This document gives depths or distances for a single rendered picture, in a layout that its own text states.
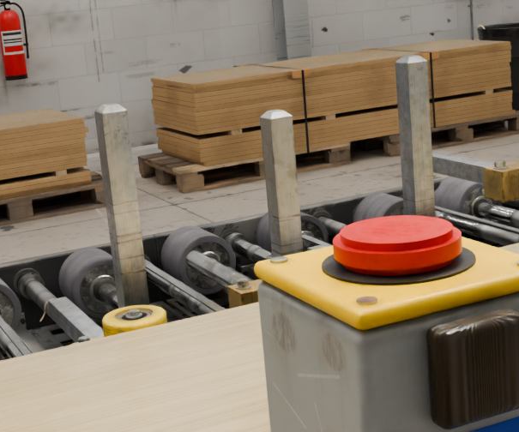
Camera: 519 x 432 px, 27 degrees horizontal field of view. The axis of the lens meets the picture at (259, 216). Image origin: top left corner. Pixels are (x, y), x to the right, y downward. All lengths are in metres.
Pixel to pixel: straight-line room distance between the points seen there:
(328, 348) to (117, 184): 1.13
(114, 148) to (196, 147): 5.27
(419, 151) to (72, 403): 0.74
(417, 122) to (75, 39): 6.18
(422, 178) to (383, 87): 5.58
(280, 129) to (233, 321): 0.33
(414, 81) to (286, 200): 0.27
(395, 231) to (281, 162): 1.19
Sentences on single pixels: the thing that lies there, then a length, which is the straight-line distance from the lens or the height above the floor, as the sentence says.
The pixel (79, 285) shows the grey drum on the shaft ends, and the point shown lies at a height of 0.82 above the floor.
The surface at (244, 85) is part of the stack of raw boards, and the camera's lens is 6.74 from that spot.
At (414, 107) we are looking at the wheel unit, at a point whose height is 1.09.
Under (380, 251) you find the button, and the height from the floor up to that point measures 1.23.
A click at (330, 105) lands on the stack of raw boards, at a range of 7.02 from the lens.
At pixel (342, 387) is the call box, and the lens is 0.31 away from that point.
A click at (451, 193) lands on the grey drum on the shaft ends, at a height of 0.83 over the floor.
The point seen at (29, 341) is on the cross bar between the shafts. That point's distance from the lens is 1.84.
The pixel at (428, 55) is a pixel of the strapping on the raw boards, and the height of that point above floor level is 0.64.
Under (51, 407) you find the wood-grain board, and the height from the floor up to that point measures 0.90.
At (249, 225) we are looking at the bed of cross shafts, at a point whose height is 0.83.
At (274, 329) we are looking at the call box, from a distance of 0.35.
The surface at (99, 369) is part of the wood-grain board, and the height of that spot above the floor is 0.90.
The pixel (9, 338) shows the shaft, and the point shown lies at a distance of 1.64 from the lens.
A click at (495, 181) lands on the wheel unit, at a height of 0.95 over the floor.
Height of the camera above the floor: 1.32
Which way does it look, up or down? 13 degrees down
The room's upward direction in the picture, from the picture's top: 5 degrees counter-clockwise
